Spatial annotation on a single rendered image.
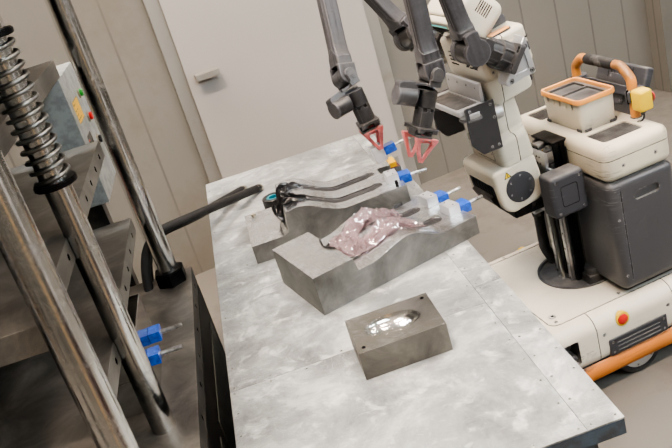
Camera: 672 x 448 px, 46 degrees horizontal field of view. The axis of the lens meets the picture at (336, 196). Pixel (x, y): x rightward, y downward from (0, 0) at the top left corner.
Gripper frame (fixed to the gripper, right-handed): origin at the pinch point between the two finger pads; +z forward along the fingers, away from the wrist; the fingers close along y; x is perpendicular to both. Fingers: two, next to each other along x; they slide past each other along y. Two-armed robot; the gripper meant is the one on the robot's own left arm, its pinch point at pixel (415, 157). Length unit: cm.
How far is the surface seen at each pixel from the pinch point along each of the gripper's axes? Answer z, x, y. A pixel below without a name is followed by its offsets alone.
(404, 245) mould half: 18.7, -11.0, 24.3
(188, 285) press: 51, -56, -24
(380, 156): 5.7, -0.1, -23.9
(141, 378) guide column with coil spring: 44, -78, 45
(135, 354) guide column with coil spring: 39, -80, 45
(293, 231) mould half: 28.6, -28.6, -13.9
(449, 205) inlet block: 9.8, 5.6, 14.5
